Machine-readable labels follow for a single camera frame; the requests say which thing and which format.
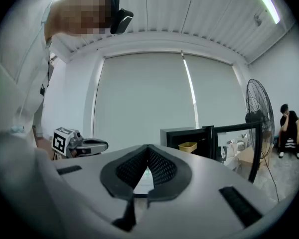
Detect person's white shirt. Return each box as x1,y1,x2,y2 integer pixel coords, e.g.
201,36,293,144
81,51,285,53
0,0,56,239

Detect wide white roller blind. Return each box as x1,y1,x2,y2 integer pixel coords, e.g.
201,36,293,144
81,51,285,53
93,53,199,145

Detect long ceiling light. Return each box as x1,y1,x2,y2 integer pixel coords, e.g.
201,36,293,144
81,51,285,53
251,0,282,25

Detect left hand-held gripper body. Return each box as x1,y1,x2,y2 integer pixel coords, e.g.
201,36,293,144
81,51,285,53
51,126,85,159

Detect yellow square bowl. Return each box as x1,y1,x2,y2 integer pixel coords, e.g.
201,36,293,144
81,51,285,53
178,141,198,154

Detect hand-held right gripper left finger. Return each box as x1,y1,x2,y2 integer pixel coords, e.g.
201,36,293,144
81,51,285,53
100,144,150,233

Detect brown cardboard box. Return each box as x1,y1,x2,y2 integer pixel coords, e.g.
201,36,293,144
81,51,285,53
235,145,265,172

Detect narrow white roller blind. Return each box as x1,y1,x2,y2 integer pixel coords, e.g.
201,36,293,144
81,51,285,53
183,54,250,132

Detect person's head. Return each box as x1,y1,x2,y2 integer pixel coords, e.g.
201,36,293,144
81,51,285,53
46,0,121,38

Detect black head-worn camera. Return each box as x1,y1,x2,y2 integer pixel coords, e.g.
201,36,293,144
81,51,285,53
109,0,135,35

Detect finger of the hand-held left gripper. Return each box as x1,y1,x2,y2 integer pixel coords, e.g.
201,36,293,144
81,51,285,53
82,137,109,156

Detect black fan cable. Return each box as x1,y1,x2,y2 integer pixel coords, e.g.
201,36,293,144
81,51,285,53
263,155,281,204

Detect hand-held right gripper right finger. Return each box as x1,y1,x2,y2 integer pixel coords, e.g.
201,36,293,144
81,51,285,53
147,144,193,209

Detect black standing fan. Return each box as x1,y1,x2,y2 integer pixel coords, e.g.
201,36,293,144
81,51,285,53
245,78,275,160

